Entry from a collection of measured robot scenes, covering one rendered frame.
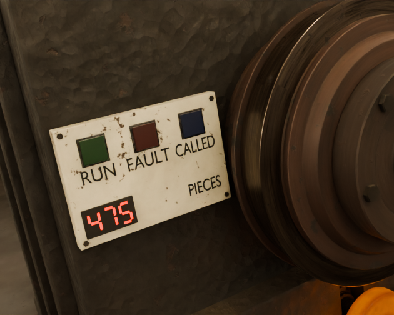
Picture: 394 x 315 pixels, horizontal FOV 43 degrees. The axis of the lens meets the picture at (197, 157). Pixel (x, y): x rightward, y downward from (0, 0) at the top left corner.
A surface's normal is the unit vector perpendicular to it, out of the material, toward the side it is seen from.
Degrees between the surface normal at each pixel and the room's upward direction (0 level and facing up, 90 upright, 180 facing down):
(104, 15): 90
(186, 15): 90
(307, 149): 77
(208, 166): 90
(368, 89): 37
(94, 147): 90
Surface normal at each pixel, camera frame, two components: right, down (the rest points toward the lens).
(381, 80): -0.62, -0.65
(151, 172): 0.47, 0.16
